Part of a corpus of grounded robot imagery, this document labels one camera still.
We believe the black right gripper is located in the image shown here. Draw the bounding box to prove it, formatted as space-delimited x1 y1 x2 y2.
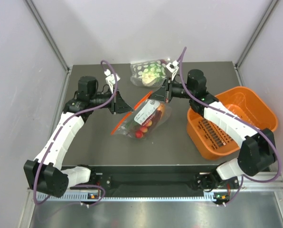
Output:
149 76 196 103

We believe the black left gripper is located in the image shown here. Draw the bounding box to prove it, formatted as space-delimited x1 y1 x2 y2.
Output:
90 87 133 114

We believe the fake orange-purple fruit slice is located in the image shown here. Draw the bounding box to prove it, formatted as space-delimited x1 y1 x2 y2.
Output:
152 104 165 123

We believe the clear orange-zip bag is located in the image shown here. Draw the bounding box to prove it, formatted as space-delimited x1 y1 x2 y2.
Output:
111 91 172 140

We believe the fake red berry bunch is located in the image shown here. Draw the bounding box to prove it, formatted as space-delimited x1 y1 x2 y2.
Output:
134 120 153 139

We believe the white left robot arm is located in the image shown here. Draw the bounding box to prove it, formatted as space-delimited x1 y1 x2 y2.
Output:
23 74 133 198

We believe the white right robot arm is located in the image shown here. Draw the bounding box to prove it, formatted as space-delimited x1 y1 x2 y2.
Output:
150 69 279 188

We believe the clear bag with dotted item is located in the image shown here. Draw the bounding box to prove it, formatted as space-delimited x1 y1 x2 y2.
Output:
130 59 170 88

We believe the orange plastic basket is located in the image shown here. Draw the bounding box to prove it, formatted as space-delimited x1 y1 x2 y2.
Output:
187 86 278 160

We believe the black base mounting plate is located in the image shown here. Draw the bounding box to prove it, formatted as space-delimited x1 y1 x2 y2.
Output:
88 165 239 196

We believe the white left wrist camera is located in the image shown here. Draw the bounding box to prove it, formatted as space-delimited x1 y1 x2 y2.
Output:
105 74 115 93

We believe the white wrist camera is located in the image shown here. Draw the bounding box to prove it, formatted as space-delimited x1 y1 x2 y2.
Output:
105 74 115 93
166 60 179 81

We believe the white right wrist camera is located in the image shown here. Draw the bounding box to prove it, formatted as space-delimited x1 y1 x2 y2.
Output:
166 60 179 81

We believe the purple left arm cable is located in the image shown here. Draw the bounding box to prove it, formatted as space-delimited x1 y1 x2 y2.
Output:
32 59 120 206

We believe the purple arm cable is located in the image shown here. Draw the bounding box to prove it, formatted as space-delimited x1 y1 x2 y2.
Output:
177 46 282 182
32 59 120 206

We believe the grey slotted cable duct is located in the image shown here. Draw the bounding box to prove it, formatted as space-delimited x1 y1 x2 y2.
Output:
37 189 230 202

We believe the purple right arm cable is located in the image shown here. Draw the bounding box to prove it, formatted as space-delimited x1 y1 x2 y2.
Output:
177 46 282 182

